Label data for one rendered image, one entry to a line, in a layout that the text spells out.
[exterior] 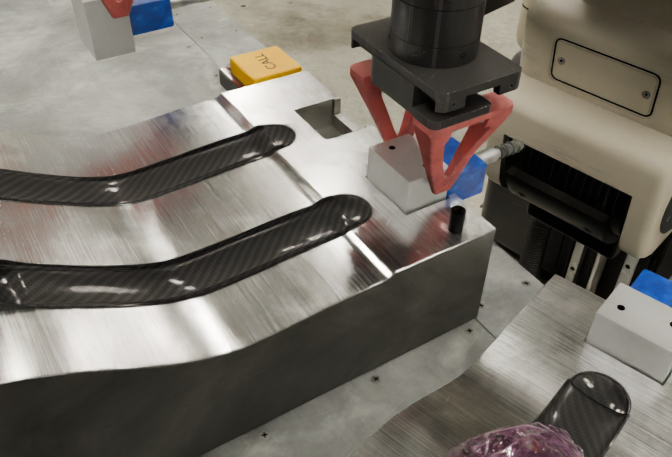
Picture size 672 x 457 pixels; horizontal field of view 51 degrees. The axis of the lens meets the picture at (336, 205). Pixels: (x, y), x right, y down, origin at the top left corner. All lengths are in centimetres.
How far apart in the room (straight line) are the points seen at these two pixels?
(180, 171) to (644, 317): 34
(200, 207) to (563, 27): 47
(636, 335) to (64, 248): 35
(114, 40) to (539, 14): 45
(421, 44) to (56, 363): 27
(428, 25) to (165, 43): 55
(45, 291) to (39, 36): 60
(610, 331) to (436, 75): 19
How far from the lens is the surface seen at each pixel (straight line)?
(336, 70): 256
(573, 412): 46
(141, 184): 55
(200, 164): 56
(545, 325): 49
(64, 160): 57
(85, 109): 82
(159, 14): 67
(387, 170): 50
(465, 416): 41
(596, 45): 81
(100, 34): 66
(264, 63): 79
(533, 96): 84
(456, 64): 45
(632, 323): 47
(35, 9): 107
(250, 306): 44
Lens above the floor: 120
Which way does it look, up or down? 39 degrees down
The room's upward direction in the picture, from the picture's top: 2 degrees clockwise
